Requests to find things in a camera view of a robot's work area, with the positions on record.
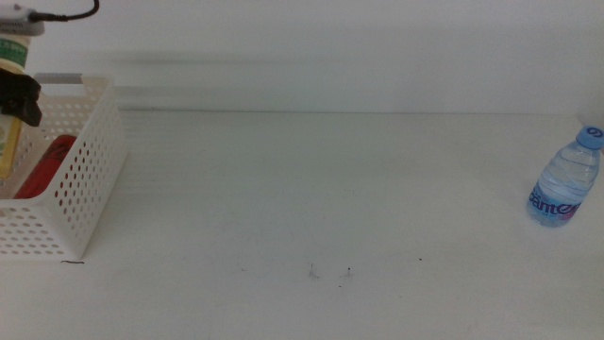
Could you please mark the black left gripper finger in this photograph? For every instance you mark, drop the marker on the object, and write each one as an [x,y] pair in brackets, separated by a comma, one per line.
[19,94]

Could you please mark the yellow tea bottle green label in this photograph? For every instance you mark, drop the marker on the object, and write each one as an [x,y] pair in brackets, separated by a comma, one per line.
[11,52]

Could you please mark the clear water bottle blue cap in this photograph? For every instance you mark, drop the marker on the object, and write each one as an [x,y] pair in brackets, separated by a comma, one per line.
[561,179]

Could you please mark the white perforated plastic basket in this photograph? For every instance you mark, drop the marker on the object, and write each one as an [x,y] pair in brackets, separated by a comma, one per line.
[28,204]

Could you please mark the red cola can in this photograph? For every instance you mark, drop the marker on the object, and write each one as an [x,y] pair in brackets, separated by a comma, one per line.
[42,170]

